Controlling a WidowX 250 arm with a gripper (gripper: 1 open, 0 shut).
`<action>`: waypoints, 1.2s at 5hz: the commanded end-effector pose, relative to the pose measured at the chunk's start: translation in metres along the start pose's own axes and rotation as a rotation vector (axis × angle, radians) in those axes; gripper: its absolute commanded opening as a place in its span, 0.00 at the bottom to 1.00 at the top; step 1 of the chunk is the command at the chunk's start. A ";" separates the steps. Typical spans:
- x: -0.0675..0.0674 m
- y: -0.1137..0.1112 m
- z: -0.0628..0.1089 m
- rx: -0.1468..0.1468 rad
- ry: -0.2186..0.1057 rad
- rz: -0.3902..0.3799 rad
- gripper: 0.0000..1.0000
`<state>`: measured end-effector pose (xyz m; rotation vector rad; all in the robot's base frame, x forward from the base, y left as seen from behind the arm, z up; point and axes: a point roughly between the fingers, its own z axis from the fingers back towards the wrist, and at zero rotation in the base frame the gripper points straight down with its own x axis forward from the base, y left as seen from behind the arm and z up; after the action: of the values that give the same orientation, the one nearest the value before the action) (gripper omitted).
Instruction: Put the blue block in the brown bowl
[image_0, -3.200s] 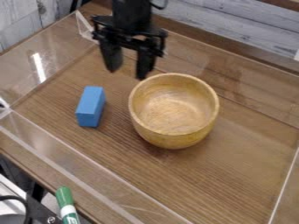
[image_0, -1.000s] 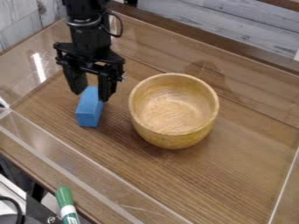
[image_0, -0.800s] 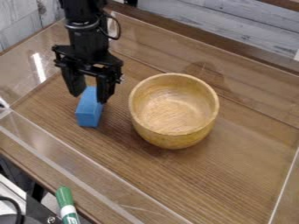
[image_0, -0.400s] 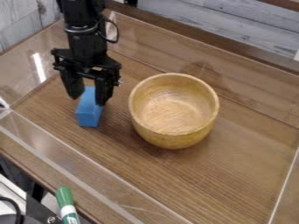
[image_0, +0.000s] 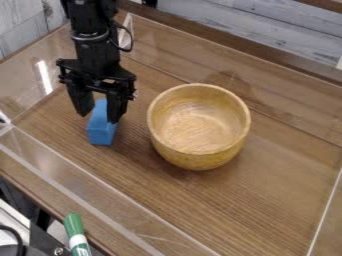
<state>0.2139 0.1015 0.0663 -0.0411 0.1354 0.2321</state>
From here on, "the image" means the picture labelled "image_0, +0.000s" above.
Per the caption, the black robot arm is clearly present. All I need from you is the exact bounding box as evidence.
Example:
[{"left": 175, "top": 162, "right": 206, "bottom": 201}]
[{"left": 56, "top": 0, "right": 136, "bottom": 123}]

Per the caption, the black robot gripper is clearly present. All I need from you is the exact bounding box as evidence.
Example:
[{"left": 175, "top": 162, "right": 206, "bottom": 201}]
[{"left": 56, "top": 31, "right": 136, "bottom": 123}]

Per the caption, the blue rectangular block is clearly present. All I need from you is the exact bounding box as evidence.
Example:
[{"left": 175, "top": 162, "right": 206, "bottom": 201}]
[{"left": 85, "top": 98, "right": 116, "bottom": 146}]

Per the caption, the black cable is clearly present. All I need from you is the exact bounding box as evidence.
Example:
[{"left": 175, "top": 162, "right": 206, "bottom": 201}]
[{"left": 0, "top": 224, "right": 27, "bottom": 256}]

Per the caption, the clear acrylic corner bracket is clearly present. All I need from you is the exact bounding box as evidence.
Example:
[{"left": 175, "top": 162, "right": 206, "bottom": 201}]
[{"left": 119, "top": 13, "right": 133, "bottom": 51}]

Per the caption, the clear acrylic tray wall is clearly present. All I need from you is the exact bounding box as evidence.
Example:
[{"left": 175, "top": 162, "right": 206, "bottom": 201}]
[{"left": 0, "top": 124, "right": 219, "bottom": 256}]

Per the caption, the green white marker pen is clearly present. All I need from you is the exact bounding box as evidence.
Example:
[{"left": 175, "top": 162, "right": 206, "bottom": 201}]
[{"left": 63, "top": 213, "right": 92, "bottom": 256}]

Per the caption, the brown wooden bowl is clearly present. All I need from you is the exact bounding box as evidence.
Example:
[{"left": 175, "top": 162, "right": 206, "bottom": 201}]
[{"left": 147, "top": 83, "right": 251, "bottom": 171}]

